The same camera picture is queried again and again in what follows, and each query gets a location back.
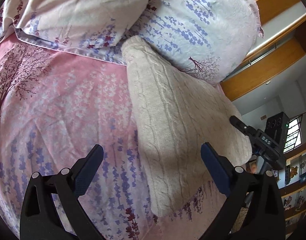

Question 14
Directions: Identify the beige cable-knit sweater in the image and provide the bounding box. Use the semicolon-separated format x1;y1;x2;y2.
122;36;252;217

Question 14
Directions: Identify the pink floral bed sheet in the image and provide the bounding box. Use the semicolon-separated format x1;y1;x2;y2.
0;35;225;239

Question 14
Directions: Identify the wooden headboard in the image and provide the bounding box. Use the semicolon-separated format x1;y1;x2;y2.
221;0;306;101

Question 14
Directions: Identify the right floral pillow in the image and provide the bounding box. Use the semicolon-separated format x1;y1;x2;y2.
17;0;262;84

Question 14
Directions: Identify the floral pillow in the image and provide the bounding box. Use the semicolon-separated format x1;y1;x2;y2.
0;0;152;49
17;0;262;84

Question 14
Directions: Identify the left floral pillow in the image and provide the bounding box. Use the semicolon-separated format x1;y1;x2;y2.
0;0;152;49

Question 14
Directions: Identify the wooden wall shelf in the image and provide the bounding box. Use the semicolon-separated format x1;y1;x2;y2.
278;142;306;237

